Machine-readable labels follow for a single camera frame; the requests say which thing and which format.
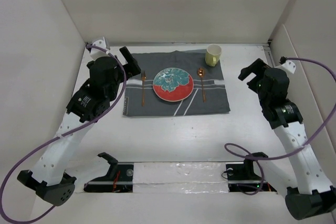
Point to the pale yellow mug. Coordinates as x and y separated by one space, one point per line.
213 54

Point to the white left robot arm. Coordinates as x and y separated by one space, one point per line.
48 177

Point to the grey striped cloth placemat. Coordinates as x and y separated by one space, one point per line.
152 63

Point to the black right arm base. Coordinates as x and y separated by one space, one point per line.
240 180

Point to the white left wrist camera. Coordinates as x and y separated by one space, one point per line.
98 48

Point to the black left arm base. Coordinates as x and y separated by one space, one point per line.
119 179

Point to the copper spoon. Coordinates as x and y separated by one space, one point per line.
201 74

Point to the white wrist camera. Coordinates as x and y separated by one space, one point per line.
287 65
98 48

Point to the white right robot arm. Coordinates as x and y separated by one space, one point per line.
297 175

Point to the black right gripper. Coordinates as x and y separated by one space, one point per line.
258 67

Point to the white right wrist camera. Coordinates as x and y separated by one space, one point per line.
287 65

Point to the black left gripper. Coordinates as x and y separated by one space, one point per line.
132 68

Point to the copper fork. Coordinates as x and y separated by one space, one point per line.
143 79

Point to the red and teal plate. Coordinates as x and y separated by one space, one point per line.
173 84

